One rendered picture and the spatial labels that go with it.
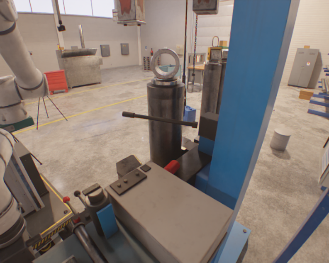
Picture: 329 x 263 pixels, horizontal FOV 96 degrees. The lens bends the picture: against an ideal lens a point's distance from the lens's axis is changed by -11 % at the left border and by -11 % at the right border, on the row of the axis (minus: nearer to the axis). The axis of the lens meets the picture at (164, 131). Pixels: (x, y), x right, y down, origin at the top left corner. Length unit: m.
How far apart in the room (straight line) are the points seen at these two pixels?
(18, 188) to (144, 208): 1.44
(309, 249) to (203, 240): 1.82
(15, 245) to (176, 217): 0.40
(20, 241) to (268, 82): 0.75
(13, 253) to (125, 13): 0.97
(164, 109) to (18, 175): 1.35
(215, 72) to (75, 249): 2.05
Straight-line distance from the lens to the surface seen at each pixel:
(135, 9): 0.96
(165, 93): 0.86
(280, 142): 3.53
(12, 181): 1.82
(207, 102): 2.26
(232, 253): 1.78
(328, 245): 2.44
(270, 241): 2.13
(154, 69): 0.89
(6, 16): 0.87
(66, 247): 0.74
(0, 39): 0.95
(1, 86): 1.34
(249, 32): 0.61
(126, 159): 1.11
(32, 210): 2.05
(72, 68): 8.66
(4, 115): 1.38
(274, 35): 0.60
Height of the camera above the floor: 1.66
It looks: 28 degrees down
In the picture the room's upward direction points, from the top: straight up
